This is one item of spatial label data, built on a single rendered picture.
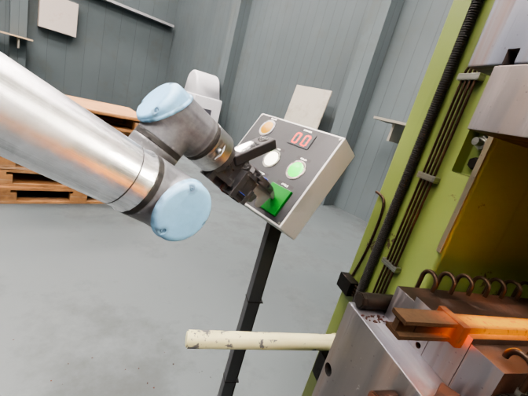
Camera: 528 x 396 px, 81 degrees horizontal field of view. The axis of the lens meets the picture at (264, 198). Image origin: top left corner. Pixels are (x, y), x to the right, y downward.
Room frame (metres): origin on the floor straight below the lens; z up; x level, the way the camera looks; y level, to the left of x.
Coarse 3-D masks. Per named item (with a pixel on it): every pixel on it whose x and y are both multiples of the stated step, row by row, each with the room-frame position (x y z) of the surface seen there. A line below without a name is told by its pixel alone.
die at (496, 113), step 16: (496, 80) 0.51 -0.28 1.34; (512, 80) 0.48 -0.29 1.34; (496, 96) 0.50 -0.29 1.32; (512, 96) 0.47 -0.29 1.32; (480, 112) 0.51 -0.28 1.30; (496, 112) 0.49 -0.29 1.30; (512, 112) 0.46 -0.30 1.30; (480, 128) 0.50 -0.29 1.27; (496, 128) 0.48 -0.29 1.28; (512, 128) 0.45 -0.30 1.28
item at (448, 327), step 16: (400, 320) 0.36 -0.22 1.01; (416, 320) 0.36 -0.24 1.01; (432, 320) 0.37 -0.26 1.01; (448, 320) 0.39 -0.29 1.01; (464, 320) 0.41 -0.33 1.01; (480, 320) 0.42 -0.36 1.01; (496, 320) 0.43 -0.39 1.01; (512, 320) 0.45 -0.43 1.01; (400, 336) 0.35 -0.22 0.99; (416, 336) 0.36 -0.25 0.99; (432, 336) 0.37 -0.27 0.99; (448, 336) 0.38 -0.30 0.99; (464, 336) 0.38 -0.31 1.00
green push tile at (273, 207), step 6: (276, 186) 0.78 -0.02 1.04; (276, 192) 0.77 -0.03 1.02; (282, 192) 0.76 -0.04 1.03; (288, 192) 0.75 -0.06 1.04; (270, 198) 0.77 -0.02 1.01; (276, 198) 0.76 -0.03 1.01; (282, 198) 0.75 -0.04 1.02; (288, 198) 0.75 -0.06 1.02; (264, 204) 0.76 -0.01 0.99; (270, 204) 0.75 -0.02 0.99; (276, 204) 0.74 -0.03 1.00; (282, 204) 0.74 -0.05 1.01; (264, 210) 0.77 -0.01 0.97; (270, 210) 0.74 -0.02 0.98; (276, 210) 0.73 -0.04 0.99
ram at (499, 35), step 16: (496, 0) 0.56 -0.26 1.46; (512, 0) 0.54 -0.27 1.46; (496, 16) 0.55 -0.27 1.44; (512, 16) 0.52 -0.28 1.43; (496, 32) 0.54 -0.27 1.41; (512, 32) 0.51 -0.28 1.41; (480, 48) 0.56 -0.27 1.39; (496, 48) 0.53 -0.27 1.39; (512, 48) 0.50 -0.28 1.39; (480, 64) 0.54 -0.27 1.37; (496, 64) 0.52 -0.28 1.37; (512, 64) 0.52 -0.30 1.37
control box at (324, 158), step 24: (264, 120) 1.01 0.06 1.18; (240, 144) 0.99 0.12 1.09; (288, 144) 0.88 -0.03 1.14; (312, 144) 0.84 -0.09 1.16; (336, 144) 0.80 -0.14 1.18; (264, 168) 0.86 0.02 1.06; (312, 168) 0.78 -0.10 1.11; (336, 168) 0.80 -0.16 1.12; (312, 192) 0.75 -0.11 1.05; (264, 216) 0.75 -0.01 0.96; (288, 216) 0.71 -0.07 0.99
